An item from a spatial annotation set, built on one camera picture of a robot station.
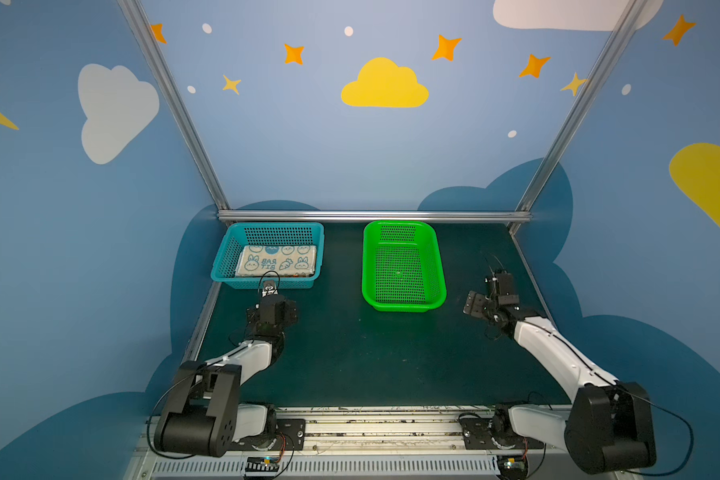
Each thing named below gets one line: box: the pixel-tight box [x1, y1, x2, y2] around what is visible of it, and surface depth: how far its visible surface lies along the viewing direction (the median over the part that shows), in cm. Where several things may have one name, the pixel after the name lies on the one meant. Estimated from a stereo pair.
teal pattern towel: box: [235, 245, 318, 278], surface depth 106 cm
